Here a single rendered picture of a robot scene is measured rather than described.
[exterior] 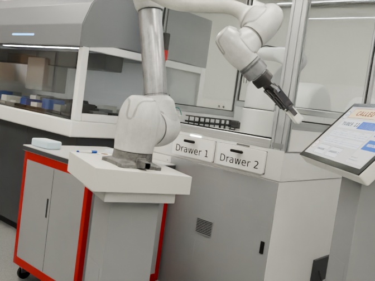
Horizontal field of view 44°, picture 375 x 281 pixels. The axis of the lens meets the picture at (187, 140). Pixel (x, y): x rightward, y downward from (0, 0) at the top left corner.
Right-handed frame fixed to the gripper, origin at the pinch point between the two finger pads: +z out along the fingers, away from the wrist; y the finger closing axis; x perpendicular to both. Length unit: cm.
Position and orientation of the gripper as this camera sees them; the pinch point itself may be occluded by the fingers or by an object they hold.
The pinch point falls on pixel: (293, 115)
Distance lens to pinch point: 181.7
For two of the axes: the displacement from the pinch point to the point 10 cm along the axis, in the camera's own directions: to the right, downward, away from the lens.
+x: -7.3, 6.9, -0.6
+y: -1.4, -0.7, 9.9
